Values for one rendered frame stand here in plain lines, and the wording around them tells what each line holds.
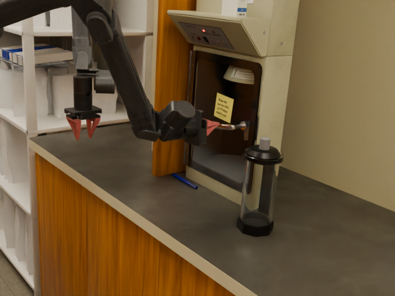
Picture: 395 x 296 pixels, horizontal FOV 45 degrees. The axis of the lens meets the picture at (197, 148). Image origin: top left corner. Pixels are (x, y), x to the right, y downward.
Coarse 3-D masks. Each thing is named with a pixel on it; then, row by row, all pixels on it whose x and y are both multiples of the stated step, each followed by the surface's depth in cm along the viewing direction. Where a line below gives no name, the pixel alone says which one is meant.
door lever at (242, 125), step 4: (220, 124) 141; (224, 124) 140; (240, 124) 139; (244, 124) 140; (216, 128) 142; (220, 128) 141; (224, 128) 140; (228, 128) 138; (232, 128) 137; (236, 128) 138; (240, 128) 141; (244, 128) 140
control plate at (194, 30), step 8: (184, 24) 142; (192, 24) 139; (192, 32) 143; (200, 32) 140; (208, 32) 137; (216, 32) 134; (192, 40) 148; (200, 40) 144; (208, 40) 141; (224, 40) 135; (232, 48) 136
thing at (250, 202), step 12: (252, 156) 124; (252, 168) 125; (264, 168) 124; (276, 168) 125; (252, 180) 126; (264, 180) 125; (276, 180) 127; (252, 192) 127; (264, 192) 126; (252, 204) 128; (264, 204) 127; (240, 216) 132; (252, 216) 129; (264, 216) 128
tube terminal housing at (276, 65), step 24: (216, 0) 143; (264, 0) 129; (288, 0) 130; (288, 24) 133; (216, 48) 146; (288, 48) 136; (264, 72) 133; (288, 72) 139; (264, 96) 135; (264, 120) 138; (216, 192) 156
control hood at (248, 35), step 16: (176, 16) 141; (192, 16) 135; (208, 16) 130; (224, 16) 126; (224, 32) 131; (240, 32) 125; (256, 32) 126; (224, 48) 139; (240, 48) 133; (256, 48) 128
